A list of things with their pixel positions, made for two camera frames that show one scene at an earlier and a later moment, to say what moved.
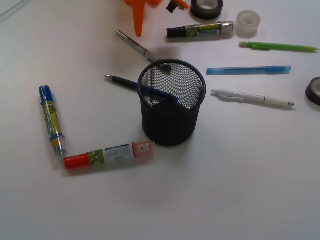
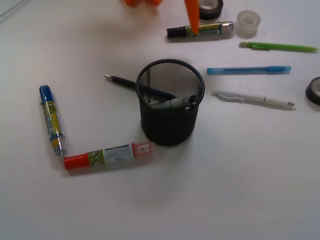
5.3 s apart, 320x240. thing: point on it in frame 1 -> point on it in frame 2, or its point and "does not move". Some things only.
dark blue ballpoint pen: x=142 y=87 does not move
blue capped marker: x=52 y=116 does not move
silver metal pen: x=148 y=55 -> x=183 y=103
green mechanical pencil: x=267 y=46 does not move
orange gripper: x=139 y=7 -> x=192 y=6
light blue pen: x=217 y=71 does not move
